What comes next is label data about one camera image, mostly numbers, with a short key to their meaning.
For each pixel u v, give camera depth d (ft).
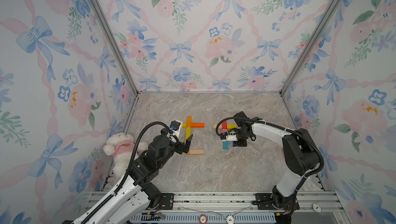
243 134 2.57
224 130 3.21
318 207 2.40
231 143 2.96
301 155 1.58
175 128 1.89
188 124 3.31
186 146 2.10
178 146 2.05
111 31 2.84
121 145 2.73
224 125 3.30
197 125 3.30
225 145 3.03
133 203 1.90
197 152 2.97
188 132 3.20
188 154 2.14
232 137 2.69
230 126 3.29
